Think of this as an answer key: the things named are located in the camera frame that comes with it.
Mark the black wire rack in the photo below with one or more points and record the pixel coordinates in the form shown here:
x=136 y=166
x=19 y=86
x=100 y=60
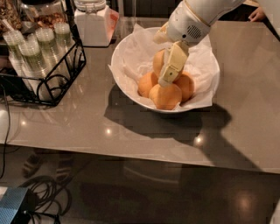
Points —
x=11 y=84

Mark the white bowl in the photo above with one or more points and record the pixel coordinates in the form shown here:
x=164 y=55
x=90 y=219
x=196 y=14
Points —
x=119 y=58

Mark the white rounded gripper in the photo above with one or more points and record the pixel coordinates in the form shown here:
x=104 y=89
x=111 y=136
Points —
x=185 y=27

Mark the person hand at table edge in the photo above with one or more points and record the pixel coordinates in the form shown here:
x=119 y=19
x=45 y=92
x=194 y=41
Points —
x=257 y=15

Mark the white lidded jar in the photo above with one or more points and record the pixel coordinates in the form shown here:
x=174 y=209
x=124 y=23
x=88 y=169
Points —
x=95 y=21

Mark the glass jar with snacks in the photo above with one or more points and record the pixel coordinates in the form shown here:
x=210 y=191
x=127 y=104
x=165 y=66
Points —
x=44 y=13

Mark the orange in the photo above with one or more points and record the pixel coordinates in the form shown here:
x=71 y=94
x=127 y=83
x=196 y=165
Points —
x=146 y=83
x=186 y=83
x=166 y=98
x=159 y=62

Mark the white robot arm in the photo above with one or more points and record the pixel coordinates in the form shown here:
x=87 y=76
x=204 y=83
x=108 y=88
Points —
x=211 y=10

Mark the blue grey box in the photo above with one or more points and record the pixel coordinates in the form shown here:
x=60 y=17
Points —
x=16 y=203

